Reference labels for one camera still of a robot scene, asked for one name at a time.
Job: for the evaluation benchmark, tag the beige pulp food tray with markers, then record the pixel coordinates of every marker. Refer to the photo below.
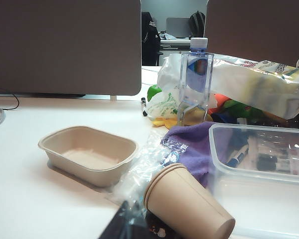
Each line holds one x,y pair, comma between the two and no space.
89,149

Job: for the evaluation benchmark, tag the clear water bottle blue label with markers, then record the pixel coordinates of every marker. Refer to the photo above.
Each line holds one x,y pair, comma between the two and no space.
195,82

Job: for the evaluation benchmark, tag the black grey backpack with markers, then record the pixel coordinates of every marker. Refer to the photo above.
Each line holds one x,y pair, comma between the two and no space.
196,23

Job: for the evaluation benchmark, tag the clear plastic wrapper blue print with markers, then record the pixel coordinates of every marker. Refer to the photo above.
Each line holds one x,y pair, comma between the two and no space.
139,171

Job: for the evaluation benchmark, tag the black jacket white stripes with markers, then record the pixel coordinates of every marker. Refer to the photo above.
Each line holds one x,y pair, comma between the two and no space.
149,42

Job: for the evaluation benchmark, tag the brown paper cup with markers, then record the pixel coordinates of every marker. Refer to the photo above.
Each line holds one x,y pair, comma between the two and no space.
189,199
150,183

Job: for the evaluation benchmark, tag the transparent plastic storage container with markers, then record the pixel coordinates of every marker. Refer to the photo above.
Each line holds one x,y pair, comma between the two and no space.
264,199

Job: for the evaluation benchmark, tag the white plastic bag green print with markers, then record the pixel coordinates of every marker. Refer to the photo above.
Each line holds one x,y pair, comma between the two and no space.
164,102

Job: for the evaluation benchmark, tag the orange and green colourful package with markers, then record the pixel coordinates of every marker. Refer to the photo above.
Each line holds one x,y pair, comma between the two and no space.
239,109

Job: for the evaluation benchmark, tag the white office desk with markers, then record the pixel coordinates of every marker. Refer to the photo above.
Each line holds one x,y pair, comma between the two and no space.
172,43

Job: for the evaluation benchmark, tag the blue marker pen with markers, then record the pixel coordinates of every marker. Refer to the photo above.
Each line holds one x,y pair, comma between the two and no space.
239,156

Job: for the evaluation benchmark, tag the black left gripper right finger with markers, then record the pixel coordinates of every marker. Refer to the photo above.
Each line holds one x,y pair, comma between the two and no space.
137,231

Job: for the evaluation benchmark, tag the grey-brown desk partition panel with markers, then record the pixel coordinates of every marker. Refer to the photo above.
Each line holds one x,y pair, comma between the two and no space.
64,44
259,27

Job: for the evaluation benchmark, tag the clear bag with yellow contents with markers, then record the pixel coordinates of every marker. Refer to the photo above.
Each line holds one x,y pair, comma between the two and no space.
251,84

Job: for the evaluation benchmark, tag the purple microfibre cloth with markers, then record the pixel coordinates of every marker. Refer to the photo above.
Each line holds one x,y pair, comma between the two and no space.
189,142

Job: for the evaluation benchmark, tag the bright green round object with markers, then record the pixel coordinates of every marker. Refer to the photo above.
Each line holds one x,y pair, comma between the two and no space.
153,92

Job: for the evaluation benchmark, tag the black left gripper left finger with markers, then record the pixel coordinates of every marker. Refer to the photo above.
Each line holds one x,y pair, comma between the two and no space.
117,229

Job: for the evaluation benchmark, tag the black marker pen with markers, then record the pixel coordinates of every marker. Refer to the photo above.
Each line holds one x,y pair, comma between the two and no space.
143,107

